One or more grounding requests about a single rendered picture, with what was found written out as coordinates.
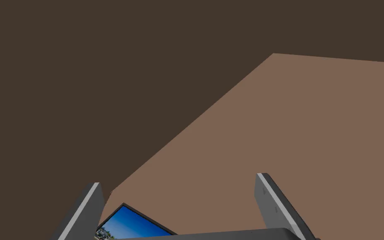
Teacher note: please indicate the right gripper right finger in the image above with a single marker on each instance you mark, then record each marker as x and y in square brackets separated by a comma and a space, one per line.
[275, 208]

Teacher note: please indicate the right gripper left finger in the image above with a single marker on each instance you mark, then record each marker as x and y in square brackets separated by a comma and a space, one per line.
[86, 216]

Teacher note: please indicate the black framed blue picture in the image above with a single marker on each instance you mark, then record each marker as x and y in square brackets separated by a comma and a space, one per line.
[132, 225]

